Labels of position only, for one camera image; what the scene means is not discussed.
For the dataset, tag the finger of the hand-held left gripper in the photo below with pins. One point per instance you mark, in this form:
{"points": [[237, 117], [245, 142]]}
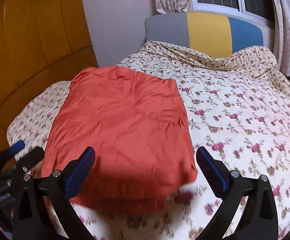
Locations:
{"points": [[32, 156], [17, 145]]}

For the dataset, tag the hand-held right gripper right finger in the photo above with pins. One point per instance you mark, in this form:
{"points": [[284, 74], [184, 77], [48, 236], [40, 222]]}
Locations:
{"points": [[211, 170]]}

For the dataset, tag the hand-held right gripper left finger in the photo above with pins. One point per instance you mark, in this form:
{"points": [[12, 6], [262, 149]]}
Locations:
{"points": [[81, 170]]}

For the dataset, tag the orange puffer jacket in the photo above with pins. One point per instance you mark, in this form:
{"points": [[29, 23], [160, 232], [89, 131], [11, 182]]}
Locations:
{"points": [[122, 130]]}

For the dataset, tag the white floral bed quilt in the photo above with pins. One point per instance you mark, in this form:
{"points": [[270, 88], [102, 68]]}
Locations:
{"points": [[235, 130]]}

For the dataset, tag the yellow wooden wardrobe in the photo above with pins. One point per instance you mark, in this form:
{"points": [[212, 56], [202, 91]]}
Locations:
{"points": [[35, 42]]}

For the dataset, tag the cream floral bunched blanket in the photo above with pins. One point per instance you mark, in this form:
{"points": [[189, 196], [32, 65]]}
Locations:
{"points": [[255, 62]]}

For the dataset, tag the grey yellow blue headboard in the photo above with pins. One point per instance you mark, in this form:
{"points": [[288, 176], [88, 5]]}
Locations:
{"points": [[207, 30]]}

